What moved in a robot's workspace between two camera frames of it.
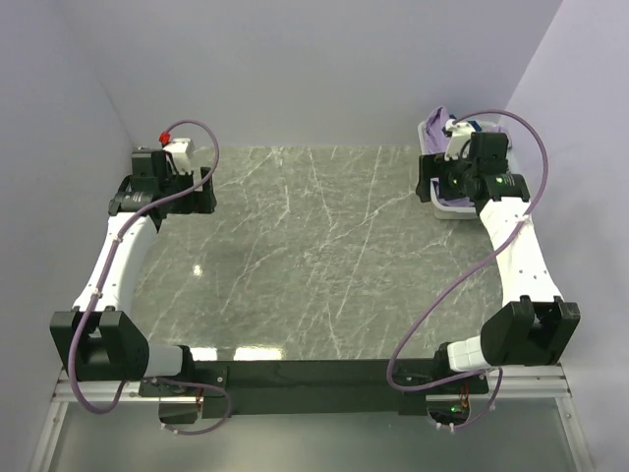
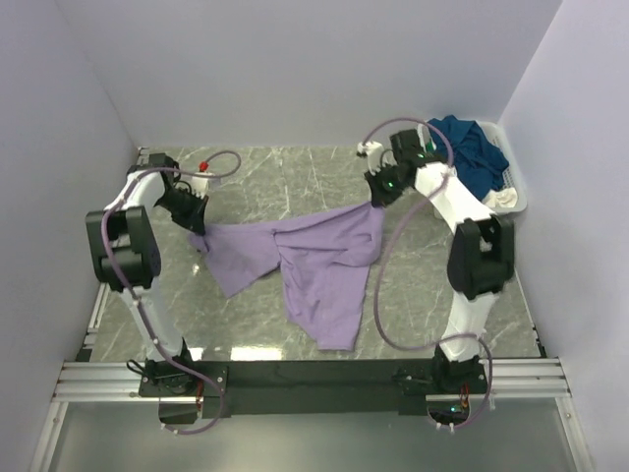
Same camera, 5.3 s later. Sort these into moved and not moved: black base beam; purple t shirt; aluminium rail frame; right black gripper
Moved: right black gripper; purple t shirt
Not moved: aluminium rail frame; black base beam
